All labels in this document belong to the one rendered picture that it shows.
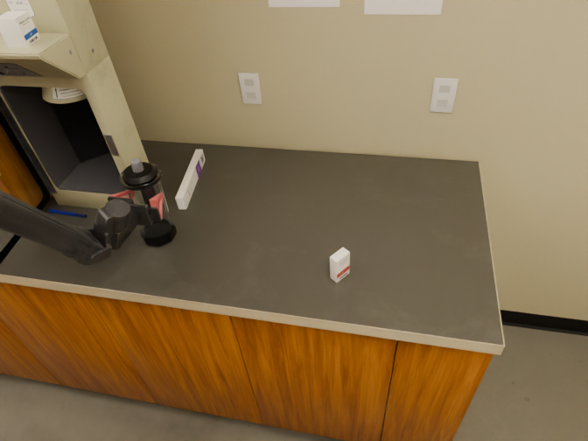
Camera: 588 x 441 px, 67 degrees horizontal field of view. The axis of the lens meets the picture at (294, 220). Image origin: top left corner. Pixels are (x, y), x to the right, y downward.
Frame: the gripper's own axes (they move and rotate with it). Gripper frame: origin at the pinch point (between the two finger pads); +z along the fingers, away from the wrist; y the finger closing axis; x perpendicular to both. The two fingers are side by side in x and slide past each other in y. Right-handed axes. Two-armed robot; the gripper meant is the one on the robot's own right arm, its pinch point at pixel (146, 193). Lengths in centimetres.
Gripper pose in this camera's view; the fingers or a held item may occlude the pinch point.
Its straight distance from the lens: 128.7
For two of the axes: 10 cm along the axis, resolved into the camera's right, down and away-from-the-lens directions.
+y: -9.8, -1.0, 1.7
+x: 0.3, 7.7, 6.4
